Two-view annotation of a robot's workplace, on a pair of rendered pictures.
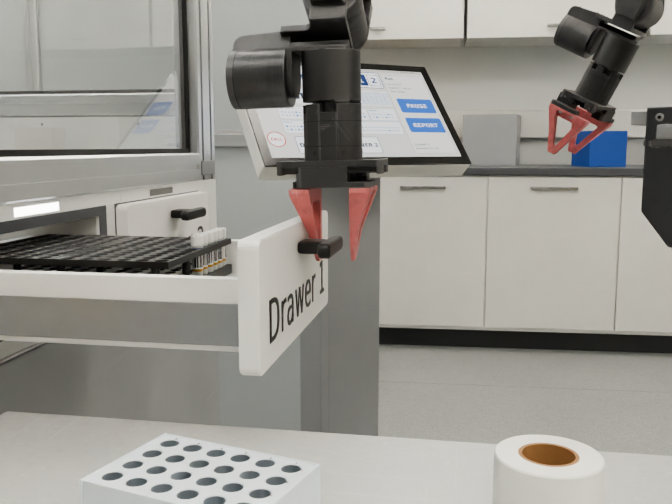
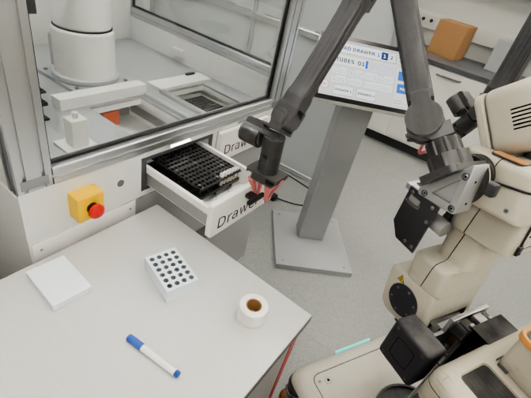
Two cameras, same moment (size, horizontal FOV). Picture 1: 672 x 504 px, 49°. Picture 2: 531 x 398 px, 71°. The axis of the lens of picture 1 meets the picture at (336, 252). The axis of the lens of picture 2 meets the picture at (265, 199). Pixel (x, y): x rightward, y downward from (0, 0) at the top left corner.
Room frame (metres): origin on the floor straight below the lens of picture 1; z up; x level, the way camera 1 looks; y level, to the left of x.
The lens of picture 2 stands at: (-0.09, -0.29, 1.51)
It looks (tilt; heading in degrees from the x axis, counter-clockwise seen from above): 35 degrees down; 18
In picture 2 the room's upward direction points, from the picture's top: 14 degrees clockwise
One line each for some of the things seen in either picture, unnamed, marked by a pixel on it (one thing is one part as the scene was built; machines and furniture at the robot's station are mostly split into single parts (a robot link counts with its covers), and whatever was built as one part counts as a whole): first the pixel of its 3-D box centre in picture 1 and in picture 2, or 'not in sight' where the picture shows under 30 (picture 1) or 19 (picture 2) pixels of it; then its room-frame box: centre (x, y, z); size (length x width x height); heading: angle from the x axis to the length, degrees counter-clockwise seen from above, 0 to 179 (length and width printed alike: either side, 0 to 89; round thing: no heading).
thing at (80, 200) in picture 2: not in sight; (87, 203); (0.43, 0.34, 0.88); 0.07 x 0.05 x 0.07; 170
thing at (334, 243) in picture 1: (318, 246); (252, 197); (0.71, 0.02, 0.91); 0.07 x 0.04 x 0.01; 170
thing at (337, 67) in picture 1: (325, 77); (271, 143); (0.74, 0.01, 1.07); 0.07 x 0.06 x 0.07; 80
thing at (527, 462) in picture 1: (547, 483); (252, 310); (0.47, -0.14, 0.78); 0.07 x 0.07 x 0.04
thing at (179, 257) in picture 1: (194, 251); (219, 178); (0.73, 0.14, 0.90); 0.18 x 0.02 x 0.01; 170
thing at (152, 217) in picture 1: (168, 235); (243, 137); (1.07, 0.24, 0.87); 0.29 x 0.02 x 0.11; 170
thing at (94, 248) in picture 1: (100, 277); (193, 170); (0.75, 0.24, 0.87); 0.22 x 0.18 x 0.06; 80
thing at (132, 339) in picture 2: not in sight; (152, 355); (0.26, -0.02, 0.77); 0.14 x 0.02 x 0.02; 86
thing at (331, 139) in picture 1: (333, 141); (269, 164); (0.74, 0.00, 1.01); 0.10 x 0.07 x 0.07; 81
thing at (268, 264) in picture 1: (291, 278); (243, 200); (0.71, 0.04, 0.87); 0.29 x 0.02 x 0.11; 170
